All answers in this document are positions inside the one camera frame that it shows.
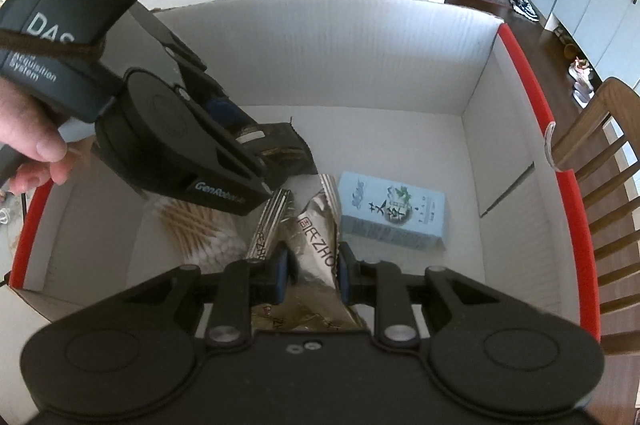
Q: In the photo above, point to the silver snack packet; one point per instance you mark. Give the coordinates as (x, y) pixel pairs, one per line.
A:
(311, 302)

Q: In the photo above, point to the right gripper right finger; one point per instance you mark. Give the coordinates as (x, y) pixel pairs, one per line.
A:
(383, 287)

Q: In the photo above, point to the red cardboard box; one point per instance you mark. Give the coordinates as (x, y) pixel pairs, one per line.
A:
(427, 94)

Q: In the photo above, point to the light blue herbal carton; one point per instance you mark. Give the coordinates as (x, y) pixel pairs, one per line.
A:
(393, 212)

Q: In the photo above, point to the cotton swab bag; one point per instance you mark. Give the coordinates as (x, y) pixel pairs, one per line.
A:
(204, 237)

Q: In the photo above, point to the person left hand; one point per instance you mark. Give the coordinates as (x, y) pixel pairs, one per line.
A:
(26, 128)

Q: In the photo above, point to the black snack packet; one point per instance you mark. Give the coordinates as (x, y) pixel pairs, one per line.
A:
(283, 153)

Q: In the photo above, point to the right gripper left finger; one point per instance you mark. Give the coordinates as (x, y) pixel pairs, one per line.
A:
(235, 292)

